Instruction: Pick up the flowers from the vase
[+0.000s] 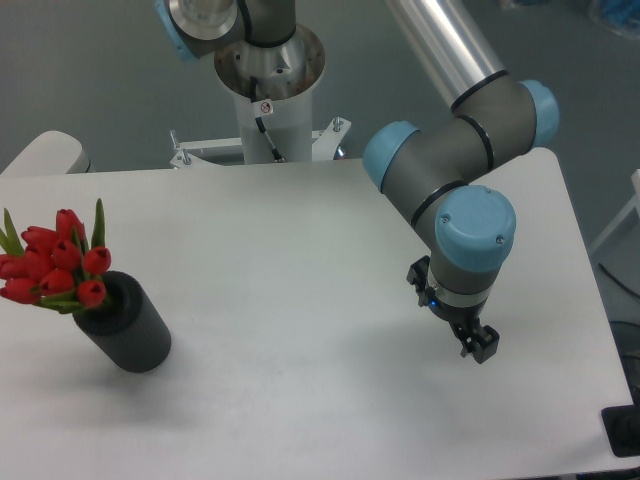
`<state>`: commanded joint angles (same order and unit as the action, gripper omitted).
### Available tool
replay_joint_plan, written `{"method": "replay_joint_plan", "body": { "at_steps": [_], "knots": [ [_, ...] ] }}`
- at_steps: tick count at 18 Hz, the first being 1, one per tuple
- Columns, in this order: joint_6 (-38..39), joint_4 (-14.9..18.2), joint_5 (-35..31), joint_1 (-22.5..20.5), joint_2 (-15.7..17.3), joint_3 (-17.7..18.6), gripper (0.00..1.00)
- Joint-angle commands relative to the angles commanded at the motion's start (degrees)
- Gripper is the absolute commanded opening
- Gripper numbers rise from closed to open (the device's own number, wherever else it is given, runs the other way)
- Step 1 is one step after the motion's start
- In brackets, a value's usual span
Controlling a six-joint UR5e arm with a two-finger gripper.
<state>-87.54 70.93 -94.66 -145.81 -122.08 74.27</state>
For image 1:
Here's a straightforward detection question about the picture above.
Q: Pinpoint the black cable on floor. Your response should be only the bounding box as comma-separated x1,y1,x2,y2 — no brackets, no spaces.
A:
599,264,640,296

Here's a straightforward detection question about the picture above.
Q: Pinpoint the white furniture at right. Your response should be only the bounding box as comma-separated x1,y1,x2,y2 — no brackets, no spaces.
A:
588,170,639,258

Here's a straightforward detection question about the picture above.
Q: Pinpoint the black box at table edge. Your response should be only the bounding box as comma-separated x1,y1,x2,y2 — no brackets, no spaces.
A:
601,405,639,458

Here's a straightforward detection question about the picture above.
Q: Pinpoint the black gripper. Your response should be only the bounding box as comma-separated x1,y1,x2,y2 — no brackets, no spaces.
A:
406,255,500,364

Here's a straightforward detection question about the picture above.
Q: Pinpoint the blue item in clear bag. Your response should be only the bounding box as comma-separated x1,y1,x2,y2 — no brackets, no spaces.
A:
588,0,639,39

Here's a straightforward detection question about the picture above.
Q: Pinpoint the dark grey ribbed vase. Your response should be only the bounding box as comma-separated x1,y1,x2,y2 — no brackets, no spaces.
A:
73,271,172,373

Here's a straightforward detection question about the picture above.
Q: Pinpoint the black pedestal cable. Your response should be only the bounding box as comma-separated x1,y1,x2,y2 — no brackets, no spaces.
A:
249,75,287,164

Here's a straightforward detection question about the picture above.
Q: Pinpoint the red tulip bouquet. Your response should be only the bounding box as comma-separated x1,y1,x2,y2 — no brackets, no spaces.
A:
1,199,114,314

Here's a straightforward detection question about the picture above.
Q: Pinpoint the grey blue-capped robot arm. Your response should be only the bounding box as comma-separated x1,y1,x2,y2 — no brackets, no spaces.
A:
155,1,559,362

